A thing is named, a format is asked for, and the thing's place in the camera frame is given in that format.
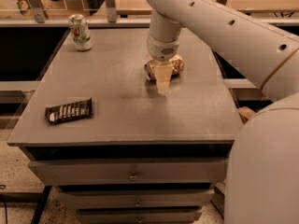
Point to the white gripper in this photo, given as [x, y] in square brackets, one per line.
[163, 49]

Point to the orange soda can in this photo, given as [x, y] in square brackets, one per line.
[177, 67]

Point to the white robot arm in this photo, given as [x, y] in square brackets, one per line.
[262, 181]

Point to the green white soda can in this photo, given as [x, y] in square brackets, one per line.
[80, 32]

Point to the grey drawer cabinet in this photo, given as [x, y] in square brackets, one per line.
[177, 142]

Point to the cardboard box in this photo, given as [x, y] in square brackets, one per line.
[245, 113]

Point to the black snack bar wrapper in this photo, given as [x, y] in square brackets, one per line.
[69, 112]

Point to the grey metal post middle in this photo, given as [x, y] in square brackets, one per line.
[111, 11]

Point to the top drawer metal handle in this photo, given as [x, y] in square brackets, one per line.
[133, 176]

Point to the grey metal post left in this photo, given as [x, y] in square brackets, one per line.
[39, 14]

